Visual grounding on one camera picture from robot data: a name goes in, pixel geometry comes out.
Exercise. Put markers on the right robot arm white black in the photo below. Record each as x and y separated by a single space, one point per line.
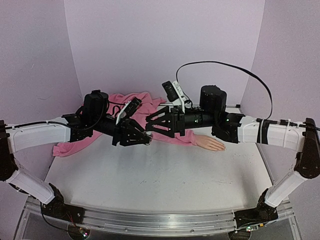
301 137

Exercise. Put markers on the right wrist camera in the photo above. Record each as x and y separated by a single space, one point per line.
175 94

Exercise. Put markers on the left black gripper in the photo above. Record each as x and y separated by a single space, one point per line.
126 140

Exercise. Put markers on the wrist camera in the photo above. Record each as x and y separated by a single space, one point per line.
128 110
175 94

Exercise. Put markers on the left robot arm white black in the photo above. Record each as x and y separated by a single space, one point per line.
15 138

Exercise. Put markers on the nail polish bottle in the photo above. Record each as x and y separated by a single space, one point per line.
149 138

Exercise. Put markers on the pink sweatshirt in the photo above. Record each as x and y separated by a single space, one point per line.
148 107

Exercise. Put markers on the mannequin hand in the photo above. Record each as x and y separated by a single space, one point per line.
209 143

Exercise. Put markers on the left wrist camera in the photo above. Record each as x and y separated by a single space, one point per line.
128 110

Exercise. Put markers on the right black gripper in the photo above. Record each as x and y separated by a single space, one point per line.
177 122

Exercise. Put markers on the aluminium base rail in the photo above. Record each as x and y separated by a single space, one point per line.
161 224

